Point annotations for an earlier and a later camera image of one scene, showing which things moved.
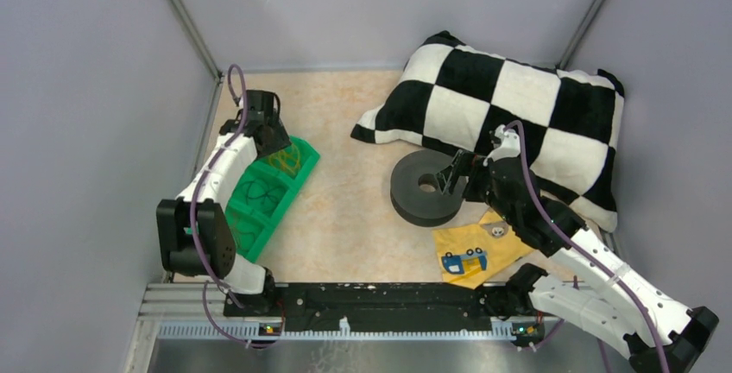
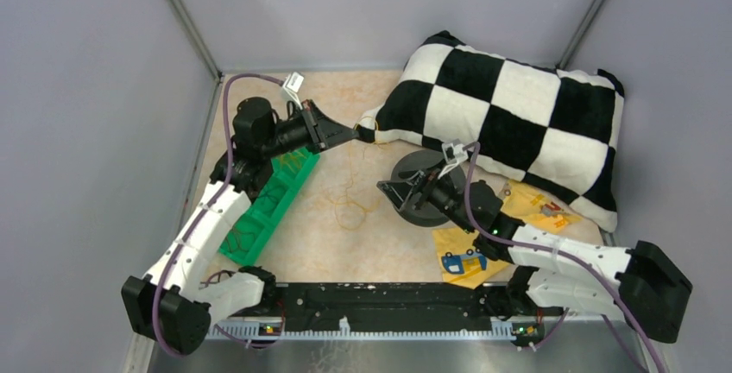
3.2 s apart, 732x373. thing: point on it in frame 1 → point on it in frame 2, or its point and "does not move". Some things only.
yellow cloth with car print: [470, 254] does not move
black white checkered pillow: [449, 97] does not move
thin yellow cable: [287, 159] → [350, 176]
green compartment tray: [264, 191] does not move
